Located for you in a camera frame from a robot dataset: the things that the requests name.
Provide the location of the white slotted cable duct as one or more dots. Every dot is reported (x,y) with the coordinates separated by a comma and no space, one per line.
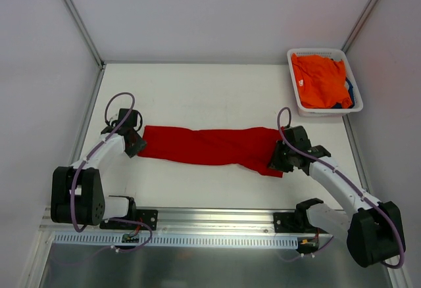
(178,240)

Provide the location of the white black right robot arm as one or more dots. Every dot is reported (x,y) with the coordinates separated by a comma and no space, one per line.
(372,230)

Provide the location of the aluminium mounting rail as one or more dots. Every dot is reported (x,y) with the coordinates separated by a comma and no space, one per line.
(213,221)

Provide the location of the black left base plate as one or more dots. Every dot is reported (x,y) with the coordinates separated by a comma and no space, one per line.
(138,220)

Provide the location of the red polo shirt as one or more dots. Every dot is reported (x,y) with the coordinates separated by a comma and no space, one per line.
(251,148)

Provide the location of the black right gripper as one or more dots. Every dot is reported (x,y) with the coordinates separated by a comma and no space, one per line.
(277,160)

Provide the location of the orange t shirt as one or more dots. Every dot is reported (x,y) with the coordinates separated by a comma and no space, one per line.
(320,81)

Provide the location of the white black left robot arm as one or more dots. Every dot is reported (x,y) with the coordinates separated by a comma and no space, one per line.
(77,195)

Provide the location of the aluminium frame post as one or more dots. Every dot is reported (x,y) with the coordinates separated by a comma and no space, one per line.
(82,30)
(359,24)

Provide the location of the aluminium frame post right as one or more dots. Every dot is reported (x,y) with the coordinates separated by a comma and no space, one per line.
(359,24)

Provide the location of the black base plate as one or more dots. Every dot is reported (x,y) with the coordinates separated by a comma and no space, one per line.
(293,222)
(138,220)

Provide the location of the blue t shirt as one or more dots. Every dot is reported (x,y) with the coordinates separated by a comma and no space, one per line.
(349,88)

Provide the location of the aluminium frame post left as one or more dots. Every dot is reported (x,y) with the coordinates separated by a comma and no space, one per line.
(82,30)

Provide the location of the white plastic laundry basket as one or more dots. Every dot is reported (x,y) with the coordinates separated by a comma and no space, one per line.
(337,55)

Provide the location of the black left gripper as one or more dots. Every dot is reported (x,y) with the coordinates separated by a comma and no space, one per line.
(135,145)

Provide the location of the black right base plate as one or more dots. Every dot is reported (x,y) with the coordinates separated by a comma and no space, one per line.
(293,222)

